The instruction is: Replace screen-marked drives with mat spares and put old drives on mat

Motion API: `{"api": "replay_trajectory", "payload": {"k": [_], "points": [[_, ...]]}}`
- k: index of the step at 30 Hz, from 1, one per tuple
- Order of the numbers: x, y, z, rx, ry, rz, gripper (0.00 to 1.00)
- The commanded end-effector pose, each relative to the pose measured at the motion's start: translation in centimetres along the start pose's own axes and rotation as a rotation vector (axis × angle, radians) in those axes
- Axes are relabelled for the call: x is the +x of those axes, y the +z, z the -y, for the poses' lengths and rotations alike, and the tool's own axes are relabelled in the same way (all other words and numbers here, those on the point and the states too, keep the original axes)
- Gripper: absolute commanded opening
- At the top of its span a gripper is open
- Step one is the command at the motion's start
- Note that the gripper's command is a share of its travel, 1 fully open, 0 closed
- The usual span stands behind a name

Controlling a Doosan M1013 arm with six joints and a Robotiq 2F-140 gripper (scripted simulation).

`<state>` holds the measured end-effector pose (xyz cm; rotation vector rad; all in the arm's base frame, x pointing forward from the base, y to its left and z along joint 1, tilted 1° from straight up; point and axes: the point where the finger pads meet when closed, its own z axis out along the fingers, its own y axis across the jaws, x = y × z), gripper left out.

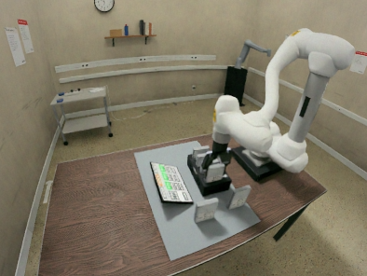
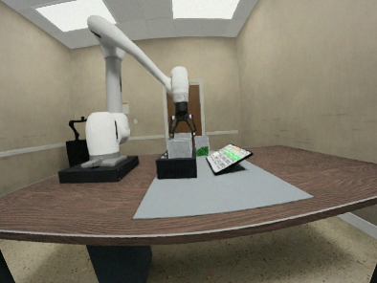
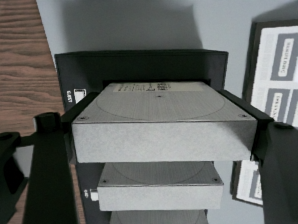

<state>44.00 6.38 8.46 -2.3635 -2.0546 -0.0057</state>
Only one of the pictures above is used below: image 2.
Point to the status display panel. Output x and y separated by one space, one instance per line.
227 157

